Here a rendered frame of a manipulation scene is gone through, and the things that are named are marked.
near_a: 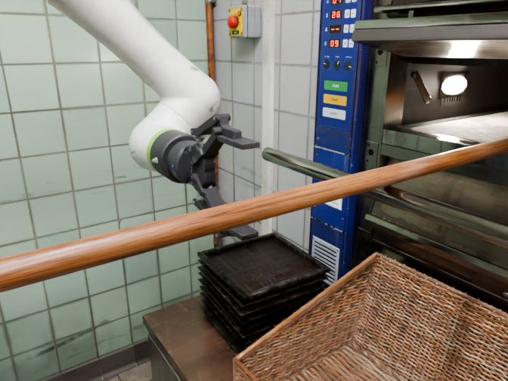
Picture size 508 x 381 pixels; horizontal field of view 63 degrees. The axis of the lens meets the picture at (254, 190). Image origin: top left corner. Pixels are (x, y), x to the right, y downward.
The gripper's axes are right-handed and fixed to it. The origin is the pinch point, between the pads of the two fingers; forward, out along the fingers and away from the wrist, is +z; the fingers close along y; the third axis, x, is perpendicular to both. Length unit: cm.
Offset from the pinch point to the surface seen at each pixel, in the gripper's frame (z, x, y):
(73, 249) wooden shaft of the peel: 9.1, 25.3, -1.5
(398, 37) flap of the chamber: -9.6, -42.4, -21.8
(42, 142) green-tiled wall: -112, 12, 13
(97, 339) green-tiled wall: -112, 2, 100
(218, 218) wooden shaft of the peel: 9.4, 9.9, -1.3
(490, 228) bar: 24.8, -20.4, 1.6
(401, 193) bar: 11.0, -20.7, 1.1
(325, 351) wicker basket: -17, -37, 57
